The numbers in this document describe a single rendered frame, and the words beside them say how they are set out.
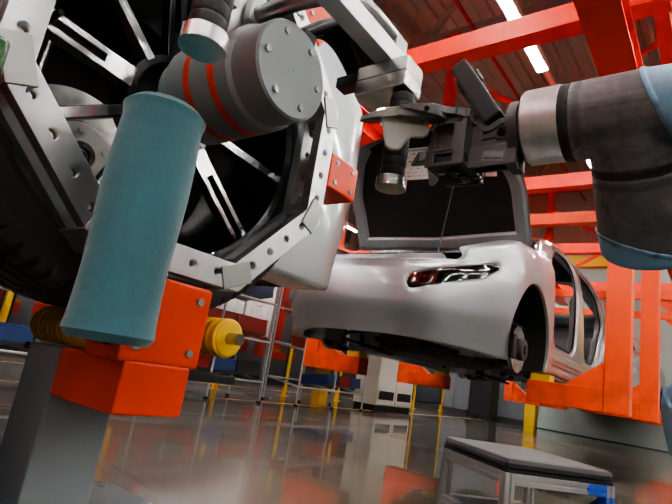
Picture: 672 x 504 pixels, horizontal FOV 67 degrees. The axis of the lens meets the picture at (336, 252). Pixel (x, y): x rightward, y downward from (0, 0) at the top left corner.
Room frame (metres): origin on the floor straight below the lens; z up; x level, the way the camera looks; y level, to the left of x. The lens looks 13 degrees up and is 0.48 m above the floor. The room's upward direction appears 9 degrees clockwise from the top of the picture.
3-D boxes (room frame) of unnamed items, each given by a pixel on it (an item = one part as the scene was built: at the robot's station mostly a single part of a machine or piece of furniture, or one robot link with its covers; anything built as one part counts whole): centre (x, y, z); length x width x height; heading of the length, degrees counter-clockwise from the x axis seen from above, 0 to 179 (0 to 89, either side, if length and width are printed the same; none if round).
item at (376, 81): (0.70, -0.04, 0.93); 0.09 x 0.05 x 0.05; 52
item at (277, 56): (0.65, 0.17, 0.85); 0.21 x 0.14 x 0.14; 52
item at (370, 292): (5.32, -1.71, 1.49); 4.95 x 1.86 x 1.59; 142
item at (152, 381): (0.72, 0.26, 0.48); 0.16 x 0.12 x 0.17; 52
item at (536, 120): (0.55, -0.22, 0.81); 0.10 x 0.05 x 0.09; 142
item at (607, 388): (3.78, -1.90, 1.75); 0.68 x 0.16 x 2.45; 52
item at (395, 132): (0.61, -0.05, 0.80); 0.09 x 0.03 x 0.06; 88
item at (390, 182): (0.68, -0.06, 0.83); 0.04 x 0.04 x 0.16
